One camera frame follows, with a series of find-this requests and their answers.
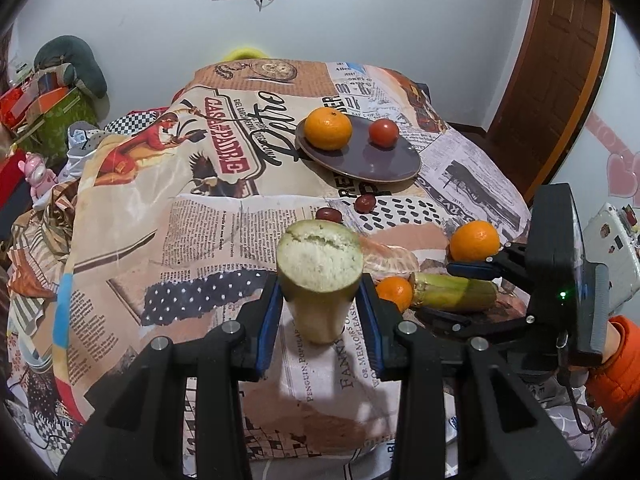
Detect green sugarcane piece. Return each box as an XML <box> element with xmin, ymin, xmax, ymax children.
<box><xmin>277</xmin><ymin>220</ymin><xmax>363</xmax><ymax>344</ymax></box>
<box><xmin>409</xmin><ymin>273</ymin><xmax>498</xmax><ymax>312</ymax></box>

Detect red tomato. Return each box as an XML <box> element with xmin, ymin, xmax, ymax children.
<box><xmin>369</xmin><ymin>118</ymin><xmax>400</xmax><ymax>150</ymax></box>

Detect orange sleeve forearm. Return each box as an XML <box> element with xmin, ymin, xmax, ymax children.
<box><xmin>586</xmin><ymin>315</ymin><xmax>640</xmax><ymax>427</ymax></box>

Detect small orange by sugarcane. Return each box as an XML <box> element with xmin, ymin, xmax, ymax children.
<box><xmin>375</xmin><ymin>276</ymin><xmax>413</xmax><ymax>313</ymax></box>

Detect dark red date fruit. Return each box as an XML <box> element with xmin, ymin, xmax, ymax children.
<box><xmin>354</xmin><ymin>194</ymin><xmax>376</xmax><ymax>214</ymax></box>

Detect dark purple round plate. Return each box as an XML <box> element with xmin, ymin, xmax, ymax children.
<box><xmin>295</xmin><ymin>115</ymin><xmax>421</xmax><ymax>183</ymax></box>

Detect newspaper print bed cover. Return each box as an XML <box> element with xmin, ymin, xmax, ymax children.
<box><xmin>3</xmin><ymin>60</ymin><xmax>530</xmax><ymax>472</ymax></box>

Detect wooden door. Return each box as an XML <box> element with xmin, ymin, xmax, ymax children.
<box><xmin>488</xmin><ymin>0</ymin><xmax>615</xmax><ymax>202</ymax></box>

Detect pink toy figure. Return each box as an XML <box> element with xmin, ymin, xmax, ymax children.
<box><xmin>17</xmin><ymin>152</ymin><xmax>58</xmax><ymax>210</ymax></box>

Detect green gift box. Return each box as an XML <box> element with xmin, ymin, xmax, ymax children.
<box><xmin>16</xmin><ymin>89</ymin><xmax>98</xmax><ymax>162</ymax></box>

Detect yellow round object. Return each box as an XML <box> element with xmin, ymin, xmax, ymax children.
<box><xmin>224</xmin><ymin>47</ymin><xmax>269</xmax><ymax>62</ymax></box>

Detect grey plush toy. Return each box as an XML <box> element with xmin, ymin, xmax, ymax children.
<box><xmin>34</xmin><ymin>35</ymin><xmax>107</xmax><ymax>100</ymax></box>

